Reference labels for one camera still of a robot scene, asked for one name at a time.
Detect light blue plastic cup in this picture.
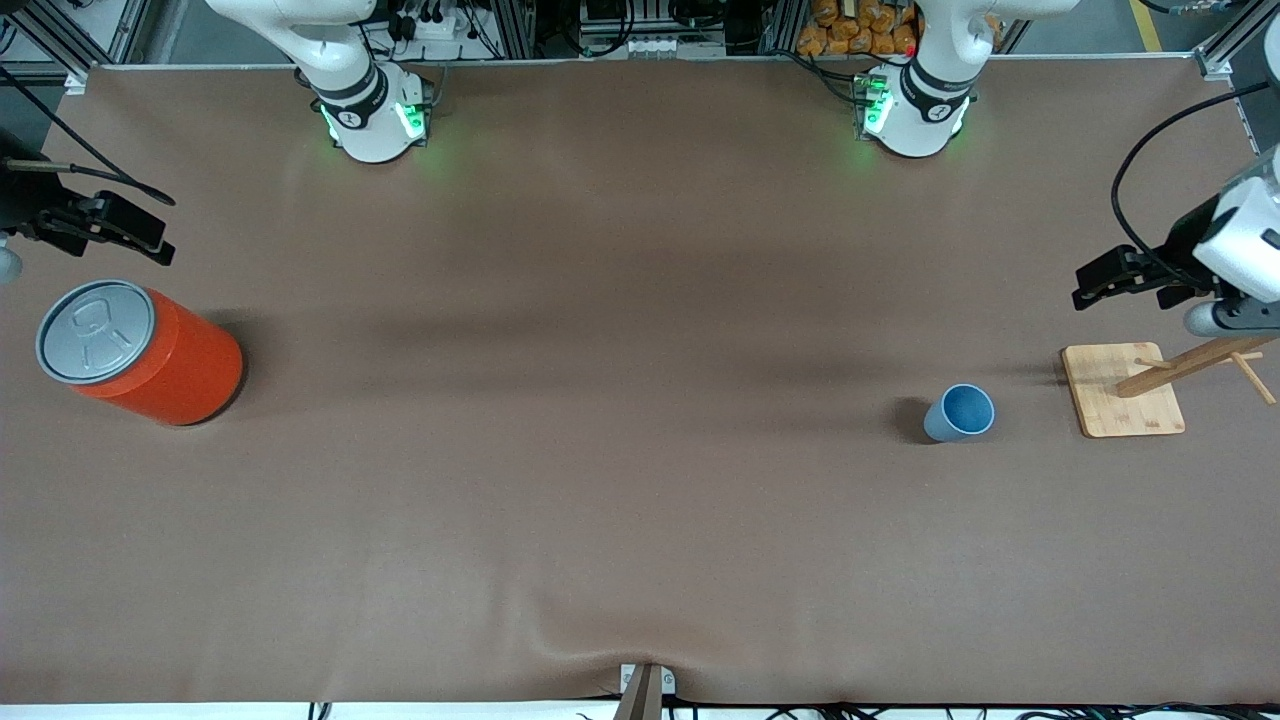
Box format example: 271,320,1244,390
922,383,997,444

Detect metal table edge clamp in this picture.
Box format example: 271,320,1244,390
612,662,677,720

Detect wooden mug tree stand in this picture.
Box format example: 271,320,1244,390
1061,334,1280,439

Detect aluminium frame post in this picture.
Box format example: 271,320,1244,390
0,0,153,83
1194,0,1280,83

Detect bag of orange snacks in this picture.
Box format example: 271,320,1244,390
796,0,923,59

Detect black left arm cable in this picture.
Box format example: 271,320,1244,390
1111,80,1280,263

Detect white power strip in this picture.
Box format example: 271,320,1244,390
624,35,728,60

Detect orange can with grey lid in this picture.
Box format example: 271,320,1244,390
36,279,245,428

